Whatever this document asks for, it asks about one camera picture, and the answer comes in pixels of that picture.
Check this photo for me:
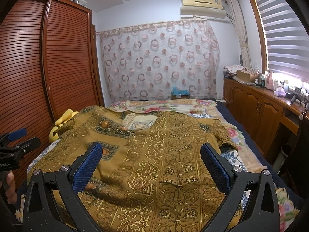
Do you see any gold patterned garment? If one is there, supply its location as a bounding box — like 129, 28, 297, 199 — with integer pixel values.
33, 106, 236, 231

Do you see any person's left hand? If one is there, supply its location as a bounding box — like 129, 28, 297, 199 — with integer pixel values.
1, 171, 17, 205

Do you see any dark blue mattress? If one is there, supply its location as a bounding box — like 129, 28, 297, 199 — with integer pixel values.
217, 102, 305, 209

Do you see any pink floral blanket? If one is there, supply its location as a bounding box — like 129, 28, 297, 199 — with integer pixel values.
106, 98, 300, 232

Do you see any blue floral bed sheet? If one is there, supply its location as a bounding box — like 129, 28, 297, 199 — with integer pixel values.
27, 138, 250, 212

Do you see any yellow plush toy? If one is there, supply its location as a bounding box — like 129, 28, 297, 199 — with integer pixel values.
49, 109, 78, 143

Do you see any wooden louvered wardrobe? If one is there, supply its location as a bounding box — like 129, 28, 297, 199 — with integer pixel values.
1, 0, 104, 184

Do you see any wooden sideboard cabinet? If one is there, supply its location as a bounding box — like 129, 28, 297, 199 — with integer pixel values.
223, 78, 304, 163

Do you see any pink kettle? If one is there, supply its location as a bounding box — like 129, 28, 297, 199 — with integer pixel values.
265, 71, 273, 91

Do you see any cardboard box on cabinet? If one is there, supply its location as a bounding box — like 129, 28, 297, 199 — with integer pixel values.
236, 70, 259, 82

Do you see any floral folded cloth pile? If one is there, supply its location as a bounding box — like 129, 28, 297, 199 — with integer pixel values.
223, 64, 245, 76

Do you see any blue item on box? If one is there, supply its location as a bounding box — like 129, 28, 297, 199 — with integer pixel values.
171, 86, 190, 100

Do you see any pink circle patterned curtain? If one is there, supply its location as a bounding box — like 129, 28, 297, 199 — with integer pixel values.
99, 19, 220, 101

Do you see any window zebra blind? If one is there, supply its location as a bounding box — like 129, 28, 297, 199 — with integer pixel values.
254, 0, 308, 81

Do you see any beige tied side curtain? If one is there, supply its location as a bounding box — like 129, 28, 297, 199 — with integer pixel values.
226, 0, 252, 68

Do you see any wall air conditioner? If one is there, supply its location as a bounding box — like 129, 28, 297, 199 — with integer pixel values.
180, 0, 227, 19

